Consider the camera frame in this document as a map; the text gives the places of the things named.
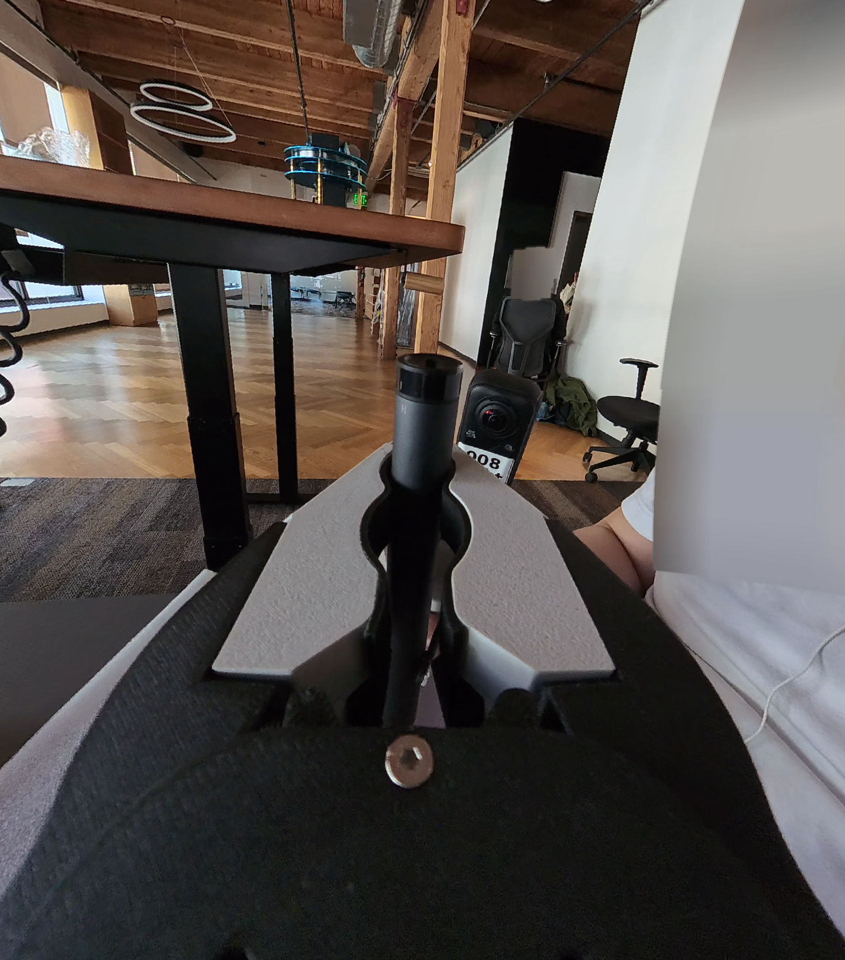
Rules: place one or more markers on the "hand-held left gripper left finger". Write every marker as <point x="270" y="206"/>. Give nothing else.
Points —
<point x="302" y="585"/>

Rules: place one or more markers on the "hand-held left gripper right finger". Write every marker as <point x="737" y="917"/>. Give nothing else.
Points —
<point x="535" y="592"/>

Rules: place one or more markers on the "dark grey cylindrical tube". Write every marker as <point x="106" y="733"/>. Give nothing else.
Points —
<point x="419" y="450"/>

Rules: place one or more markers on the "wooden standing desk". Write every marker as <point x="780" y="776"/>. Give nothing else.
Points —
<point x="167" y="202"/>

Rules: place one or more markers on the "green jacket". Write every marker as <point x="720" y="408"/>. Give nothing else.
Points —
<point x="572" y="405"/>

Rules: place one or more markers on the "black office chair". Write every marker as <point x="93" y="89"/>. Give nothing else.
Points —
<point x="629" y="416"/>
<point x="524" y="337"/>

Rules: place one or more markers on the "thin wooden pillar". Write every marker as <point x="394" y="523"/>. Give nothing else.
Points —
<point x="396" y="262"/>

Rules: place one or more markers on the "thick wooden pillar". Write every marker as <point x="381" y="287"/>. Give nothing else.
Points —
<point x="446" y="150"/>

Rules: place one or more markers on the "blue tiered round robot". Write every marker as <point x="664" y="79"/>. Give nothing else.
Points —
<point x="325" y="169"/>

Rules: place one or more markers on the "crumpled clear plastic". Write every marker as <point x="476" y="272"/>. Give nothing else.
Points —
<point x="55" y="144"/>

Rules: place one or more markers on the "silver ventilation duct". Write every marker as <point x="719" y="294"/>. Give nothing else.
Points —
<point x="374" y="34"/>

